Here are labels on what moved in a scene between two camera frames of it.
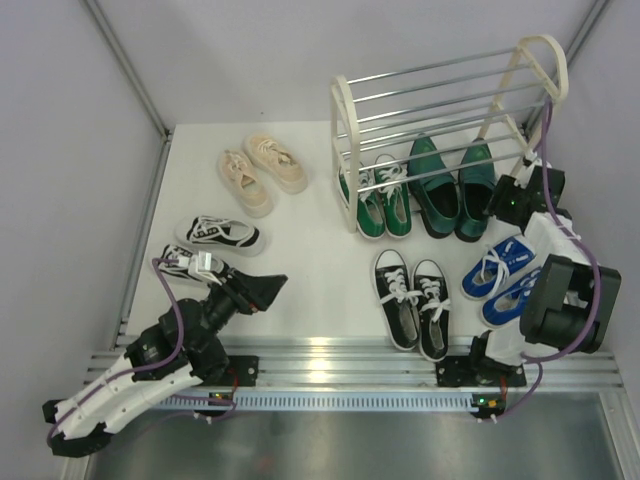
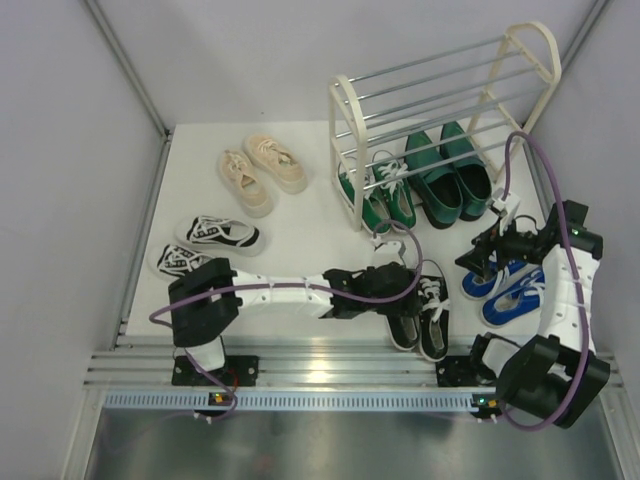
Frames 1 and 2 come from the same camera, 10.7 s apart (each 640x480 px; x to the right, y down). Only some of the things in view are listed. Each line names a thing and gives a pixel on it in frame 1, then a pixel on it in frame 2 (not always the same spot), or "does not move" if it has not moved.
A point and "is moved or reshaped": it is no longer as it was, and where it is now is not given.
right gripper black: x=504 y=189 -> x=485 y=245
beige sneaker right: x=276 y=163 does not move
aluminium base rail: x=377 y=361 does not move
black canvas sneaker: x=431 y=293 does not move
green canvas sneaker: x=395 y=197 is moved or reshaped
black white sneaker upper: x=234 y=237 does not move
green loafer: x=437 y=195 does not move
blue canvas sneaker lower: x=507 y=305 does not move
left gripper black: x=258 y=291 -> x=407 y=303
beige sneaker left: x=247 y=184 does not move
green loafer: x=475 y=182 is moved or reshaped
